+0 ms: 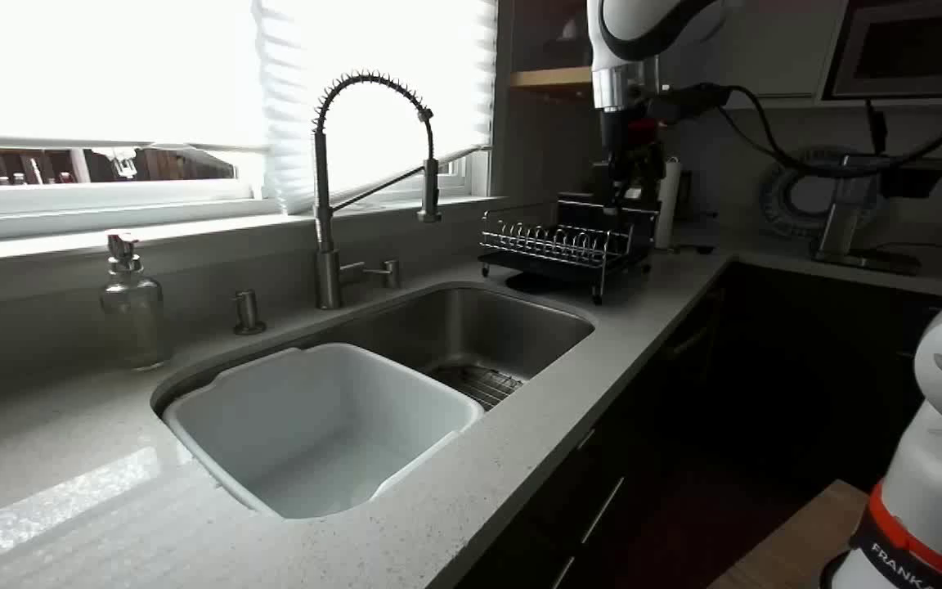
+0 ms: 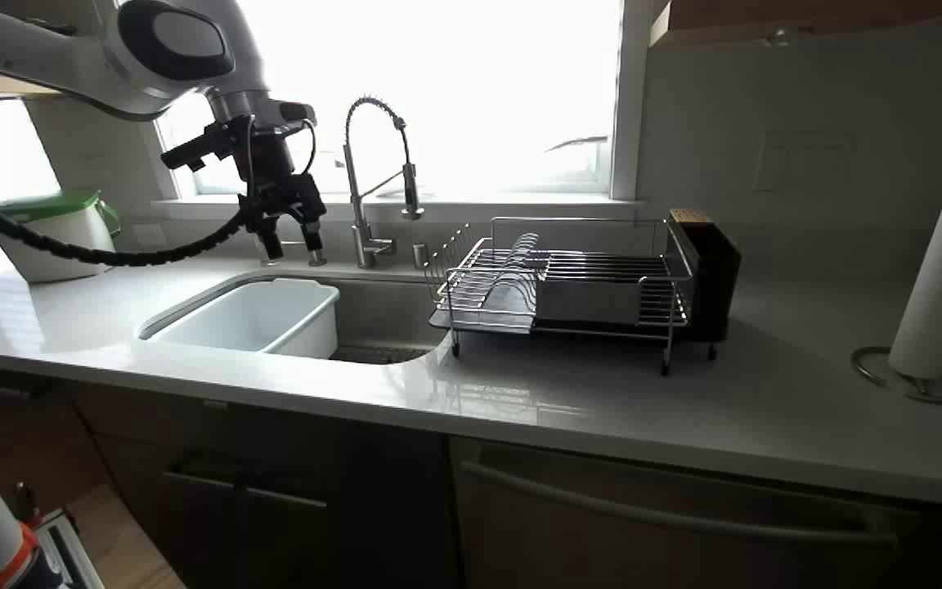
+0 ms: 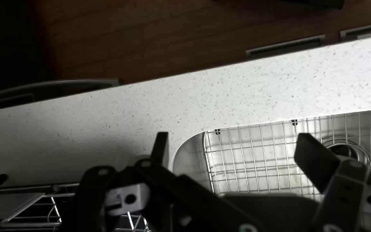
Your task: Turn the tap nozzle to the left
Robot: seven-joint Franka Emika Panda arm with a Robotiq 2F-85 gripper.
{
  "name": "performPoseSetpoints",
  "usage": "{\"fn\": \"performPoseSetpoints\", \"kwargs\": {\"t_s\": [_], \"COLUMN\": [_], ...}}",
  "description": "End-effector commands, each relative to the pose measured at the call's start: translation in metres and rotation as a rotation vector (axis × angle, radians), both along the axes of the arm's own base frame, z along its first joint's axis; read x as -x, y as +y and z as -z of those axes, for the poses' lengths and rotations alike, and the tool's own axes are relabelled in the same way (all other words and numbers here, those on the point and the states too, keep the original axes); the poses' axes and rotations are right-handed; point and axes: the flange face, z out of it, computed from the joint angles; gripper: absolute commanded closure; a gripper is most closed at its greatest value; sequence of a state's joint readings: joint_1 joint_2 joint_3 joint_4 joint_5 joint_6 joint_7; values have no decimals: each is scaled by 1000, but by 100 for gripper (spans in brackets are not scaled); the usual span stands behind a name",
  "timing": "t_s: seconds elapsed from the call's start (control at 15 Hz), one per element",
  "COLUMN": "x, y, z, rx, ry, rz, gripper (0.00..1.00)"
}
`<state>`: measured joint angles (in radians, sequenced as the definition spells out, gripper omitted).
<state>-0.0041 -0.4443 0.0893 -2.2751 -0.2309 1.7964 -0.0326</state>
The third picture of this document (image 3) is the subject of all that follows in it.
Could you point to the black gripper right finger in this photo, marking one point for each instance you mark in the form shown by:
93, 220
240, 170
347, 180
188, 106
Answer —
344, 189

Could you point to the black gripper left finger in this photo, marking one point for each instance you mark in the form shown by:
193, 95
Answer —
181, 189

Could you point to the stainless steel sink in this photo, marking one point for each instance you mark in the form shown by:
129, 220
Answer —
190, 159

